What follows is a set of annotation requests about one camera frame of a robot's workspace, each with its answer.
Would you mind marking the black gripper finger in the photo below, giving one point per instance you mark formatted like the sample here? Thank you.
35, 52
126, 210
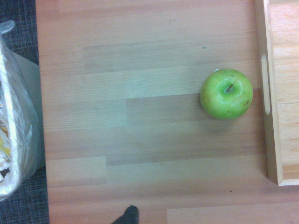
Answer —
129, 215

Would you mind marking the light wooden tray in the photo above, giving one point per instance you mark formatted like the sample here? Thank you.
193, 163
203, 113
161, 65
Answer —
287, 93

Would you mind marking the grey trash bin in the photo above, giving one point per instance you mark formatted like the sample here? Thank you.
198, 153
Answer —
35, 93

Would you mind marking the green apple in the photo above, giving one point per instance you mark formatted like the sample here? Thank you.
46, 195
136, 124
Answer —
226, 98

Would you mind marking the bin with clear plastic bag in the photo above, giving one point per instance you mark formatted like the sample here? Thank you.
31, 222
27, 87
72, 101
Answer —
16, 112

